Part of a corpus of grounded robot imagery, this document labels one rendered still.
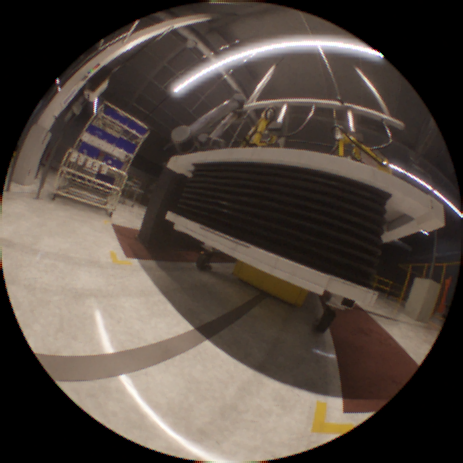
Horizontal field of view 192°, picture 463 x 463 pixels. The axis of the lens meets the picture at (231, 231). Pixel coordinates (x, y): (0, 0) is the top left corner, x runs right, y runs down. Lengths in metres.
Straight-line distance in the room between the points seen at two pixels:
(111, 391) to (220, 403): 0.28
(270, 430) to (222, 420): 0.14
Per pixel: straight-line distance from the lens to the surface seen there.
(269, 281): 1.30
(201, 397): 0.48
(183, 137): 1.38
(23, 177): 3.09
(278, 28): 10.00
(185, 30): 8.74
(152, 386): 0.47
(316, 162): 0.56
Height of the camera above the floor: 0.44
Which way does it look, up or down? level
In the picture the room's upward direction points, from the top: 21 degrees clockwise
